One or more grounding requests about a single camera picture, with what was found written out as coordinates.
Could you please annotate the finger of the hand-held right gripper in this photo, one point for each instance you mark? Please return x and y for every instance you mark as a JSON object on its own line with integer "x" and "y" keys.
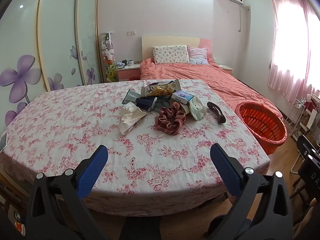
{"x": 306, "y": 145}

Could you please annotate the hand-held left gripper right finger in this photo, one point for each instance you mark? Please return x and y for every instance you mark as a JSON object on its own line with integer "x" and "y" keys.
{"x": 223, "y": 166}

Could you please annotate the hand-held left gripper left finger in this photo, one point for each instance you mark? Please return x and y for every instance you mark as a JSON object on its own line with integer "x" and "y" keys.
{"x": 96, "y": 166}

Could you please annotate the orange plastic laundry basket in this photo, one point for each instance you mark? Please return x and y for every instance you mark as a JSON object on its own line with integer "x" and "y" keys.
{"x": 262, "y": 122}

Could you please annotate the silver yellow snack wrapper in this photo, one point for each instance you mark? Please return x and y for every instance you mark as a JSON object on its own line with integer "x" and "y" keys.
{"x": 160, "y": 88}

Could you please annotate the brown hair claw clip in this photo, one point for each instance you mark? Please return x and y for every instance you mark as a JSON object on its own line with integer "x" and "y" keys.
{"x": 217, "y": 112}

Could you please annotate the crumpled white tissue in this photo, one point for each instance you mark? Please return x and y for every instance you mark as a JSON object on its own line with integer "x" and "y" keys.
{"x": 131, "y": 116}

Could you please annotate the red plaid scrunchie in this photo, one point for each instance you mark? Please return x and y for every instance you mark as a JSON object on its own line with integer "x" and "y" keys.
{"x": 170, "y": 120}

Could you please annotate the grey green sock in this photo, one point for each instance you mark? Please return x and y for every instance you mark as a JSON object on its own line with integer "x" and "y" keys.
{"x": 131, "y": 96}

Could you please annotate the blue tissue packet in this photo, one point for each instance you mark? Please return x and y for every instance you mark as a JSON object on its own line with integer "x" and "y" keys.
{"x": 183, "y": 97}

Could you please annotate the black mesh mat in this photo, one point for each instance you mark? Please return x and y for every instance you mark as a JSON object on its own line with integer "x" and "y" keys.
{"x": 163, "y": 102}

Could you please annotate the bed with pink duvet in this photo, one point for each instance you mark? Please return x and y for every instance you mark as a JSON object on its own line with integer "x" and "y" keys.
{"x": 200, "y": 77}

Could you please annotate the pink curtain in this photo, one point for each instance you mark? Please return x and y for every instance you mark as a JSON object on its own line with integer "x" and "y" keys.
{"x": 287, "y": 55}

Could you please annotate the green yellow plush toy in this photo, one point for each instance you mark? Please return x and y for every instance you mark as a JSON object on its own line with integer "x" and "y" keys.
{"x": 111, "y": 72}

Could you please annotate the pink white nightstand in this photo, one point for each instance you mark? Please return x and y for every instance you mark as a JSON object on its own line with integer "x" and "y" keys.
{"x": 225, "y": 68}
{"x": 127, "y": 72}

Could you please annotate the white mug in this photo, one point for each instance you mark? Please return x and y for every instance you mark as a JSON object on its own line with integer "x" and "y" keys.
{"x": 130, "y": 62}

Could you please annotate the clear tube of plush toys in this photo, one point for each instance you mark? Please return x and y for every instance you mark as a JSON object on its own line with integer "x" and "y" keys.
{"x": 107, "y": 52}

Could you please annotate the pink striped pillow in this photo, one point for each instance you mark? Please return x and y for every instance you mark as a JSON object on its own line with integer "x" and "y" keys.
{"x": 197, "y": 55}

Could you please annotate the floral print pillow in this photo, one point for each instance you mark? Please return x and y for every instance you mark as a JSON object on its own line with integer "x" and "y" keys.
{"x": 171, "y": 55}

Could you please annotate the floral glass sliding wardrobe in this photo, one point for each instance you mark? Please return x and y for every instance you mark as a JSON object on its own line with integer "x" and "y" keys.
{"x": 57, "y": 42}

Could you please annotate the beige pink bed headboard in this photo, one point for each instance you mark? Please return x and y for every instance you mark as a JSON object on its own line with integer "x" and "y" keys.
{"x": 170, "y": 40}

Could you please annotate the air conditioner pipe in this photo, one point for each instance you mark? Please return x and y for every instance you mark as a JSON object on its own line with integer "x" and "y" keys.
{"x": 240, "y": 17}

